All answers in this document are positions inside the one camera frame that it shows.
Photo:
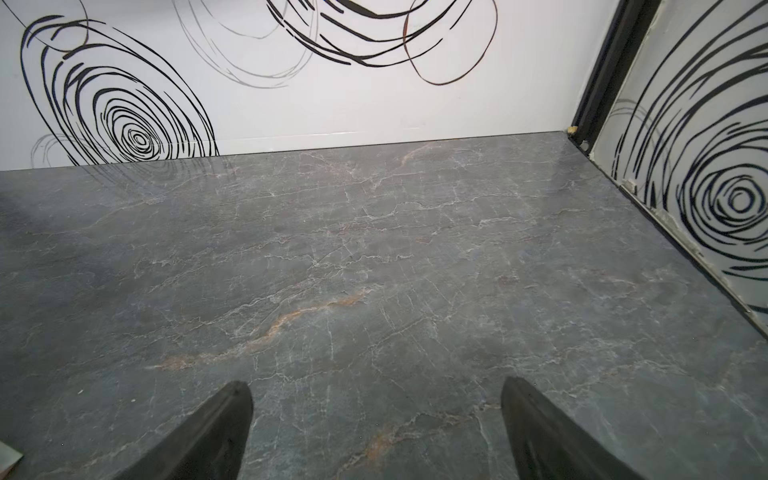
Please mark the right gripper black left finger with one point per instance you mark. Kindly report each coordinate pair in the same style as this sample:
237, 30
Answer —
209, 444

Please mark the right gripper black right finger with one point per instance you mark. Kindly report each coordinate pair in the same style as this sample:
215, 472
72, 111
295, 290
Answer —
547, 444

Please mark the black corner frame post right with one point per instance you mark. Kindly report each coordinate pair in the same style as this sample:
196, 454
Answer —
627, 30

